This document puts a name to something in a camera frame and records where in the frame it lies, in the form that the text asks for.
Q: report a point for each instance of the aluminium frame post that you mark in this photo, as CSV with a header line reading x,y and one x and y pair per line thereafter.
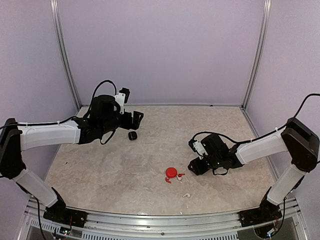
x,y
258,53
54,6

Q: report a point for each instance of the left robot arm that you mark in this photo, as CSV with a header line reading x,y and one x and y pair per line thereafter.
x,y
105,114

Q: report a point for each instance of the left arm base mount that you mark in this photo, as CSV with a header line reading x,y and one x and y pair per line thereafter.
x,y
70,217

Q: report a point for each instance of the right aluminium frame post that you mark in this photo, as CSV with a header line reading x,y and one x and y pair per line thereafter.
x,y
258,53

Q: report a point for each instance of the red earbud left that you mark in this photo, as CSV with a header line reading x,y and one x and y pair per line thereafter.
x,y
167,179

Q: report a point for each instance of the red earbud right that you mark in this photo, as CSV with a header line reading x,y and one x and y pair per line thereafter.
x,y
181,174

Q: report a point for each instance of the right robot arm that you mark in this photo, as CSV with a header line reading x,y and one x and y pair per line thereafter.
x,y
294,138

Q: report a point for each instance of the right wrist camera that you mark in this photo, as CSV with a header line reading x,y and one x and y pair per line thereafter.
x,y
197,147

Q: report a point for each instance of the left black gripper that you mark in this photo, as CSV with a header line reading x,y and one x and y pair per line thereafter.
x,y
136,120

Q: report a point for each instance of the black earbud charging case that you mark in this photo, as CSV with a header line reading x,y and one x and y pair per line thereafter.
x,y
132,135

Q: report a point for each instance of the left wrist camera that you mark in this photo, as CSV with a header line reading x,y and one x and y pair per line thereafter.
x,y
121,98

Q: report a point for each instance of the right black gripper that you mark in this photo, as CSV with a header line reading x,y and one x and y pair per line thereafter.
x,y
198,169

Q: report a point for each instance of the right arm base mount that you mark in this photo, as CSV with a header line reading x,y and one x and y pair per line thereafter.
x,y
260,217

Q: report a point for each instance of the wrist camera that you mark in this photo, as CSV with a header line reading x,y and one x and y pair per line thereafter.
x,y
197,147
121,98

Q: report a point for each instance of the front aluminium rail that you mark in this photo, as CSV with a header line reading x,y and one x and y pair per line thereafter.
x,y
113,226

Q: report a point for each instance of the left aluminium frame post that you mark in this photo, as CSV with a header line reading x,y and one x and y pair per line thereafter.
x,y
54,6

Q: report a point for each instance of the red round charging case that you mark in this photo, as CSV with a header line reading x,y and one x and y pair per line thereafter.
x,y
171,172

